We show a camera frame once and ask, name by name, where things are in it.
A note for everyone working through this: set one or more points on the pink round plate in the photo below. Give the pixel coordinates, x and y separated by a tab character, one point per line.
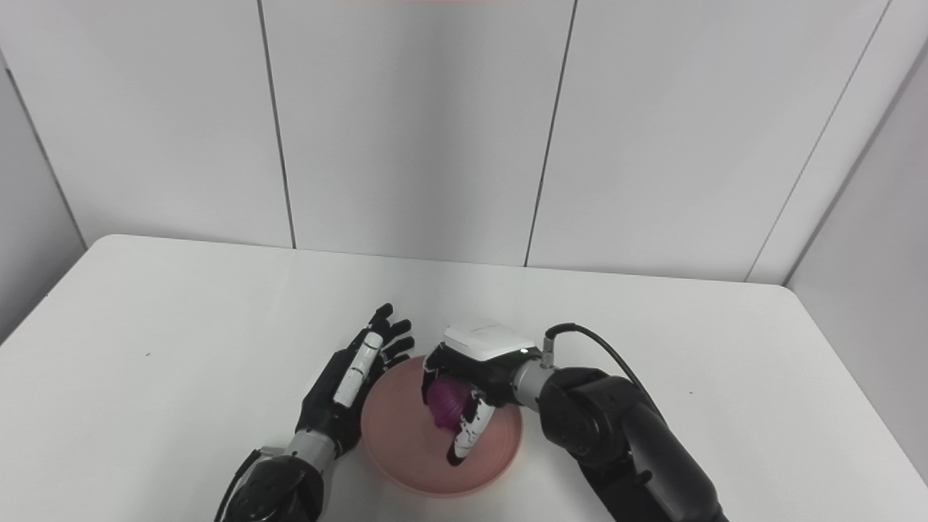
409	449

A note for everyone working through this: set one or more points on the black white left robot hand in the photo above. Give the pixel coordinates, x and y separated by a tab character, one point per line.
326	413

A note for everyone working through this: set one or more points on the purple red onion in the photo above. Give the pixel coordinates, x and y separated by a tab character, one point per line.
446	404

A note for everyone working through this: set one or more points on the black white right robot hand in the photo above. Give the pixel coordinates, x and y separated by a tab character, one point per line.
486	370

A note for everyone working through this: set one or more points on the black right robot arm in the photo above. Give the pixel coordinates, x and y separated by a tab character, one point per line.
616	435

